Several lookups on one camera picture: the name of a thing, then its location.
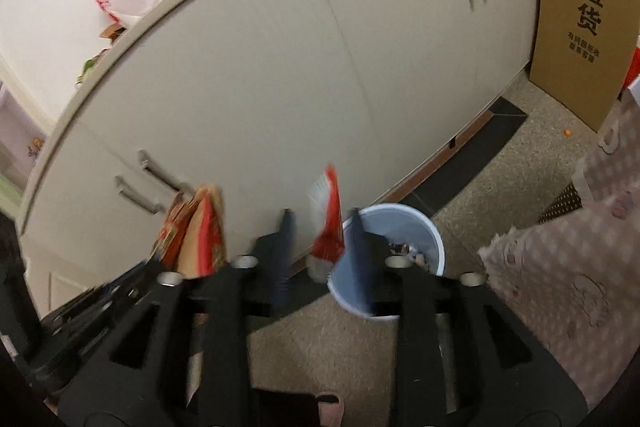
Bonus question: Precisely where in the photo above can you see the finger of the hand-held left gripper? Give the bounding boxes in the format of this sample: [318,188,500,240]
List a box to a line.
[96,251,174,309]

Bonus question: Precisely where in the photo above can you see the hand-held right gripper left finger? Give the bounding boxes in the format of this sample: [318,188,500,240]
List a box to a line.
[59,208,298,427]

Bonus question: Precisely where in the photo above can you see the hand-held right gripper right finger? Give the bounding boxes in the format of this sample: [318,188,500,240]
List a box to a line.
[345,207,590,427]

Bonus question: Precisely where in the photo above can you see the light blue plastic bin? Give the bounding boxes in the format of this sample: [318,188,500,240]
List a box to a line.
[327,203,446,321]

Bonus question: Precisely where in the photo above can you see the red and white wrapper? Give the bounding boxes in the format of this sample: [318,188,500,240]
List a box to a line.
[306,163,347,281]

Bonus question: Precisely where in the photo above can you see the red and orange packet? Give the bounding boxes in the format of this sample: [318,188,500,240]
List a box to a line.
[152,183,227,281]

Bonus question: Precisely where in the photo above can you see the pink slipper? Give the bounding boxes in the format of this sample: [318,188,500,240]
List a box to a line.
[315,392,346,427]

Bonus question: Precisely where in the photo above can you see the white cabinet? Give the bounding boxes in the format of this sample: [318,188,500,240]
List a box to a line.
[17,0,542,323]

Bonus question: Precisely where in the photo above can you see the pink checked tablecloth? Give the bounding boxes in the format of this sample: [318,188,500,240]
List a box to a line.
[477,87,640,408]

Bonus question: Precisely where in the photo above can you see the dark dotted cloth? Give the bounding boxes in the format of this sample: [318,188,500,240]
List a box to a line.
[536,181,584,224]

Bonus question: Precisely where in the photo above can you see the green packet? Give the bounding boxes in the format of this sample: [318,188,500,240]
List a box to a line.
[75,49,109,88]

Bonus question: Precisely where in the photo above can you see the small brown box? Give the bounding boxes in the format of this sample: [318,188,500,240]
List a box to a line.
[98,22,127,42]

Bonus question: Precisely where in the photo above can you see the flat brown cardboard box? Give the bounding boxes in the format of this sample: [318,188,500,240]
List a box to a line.
[529,0,640,132]

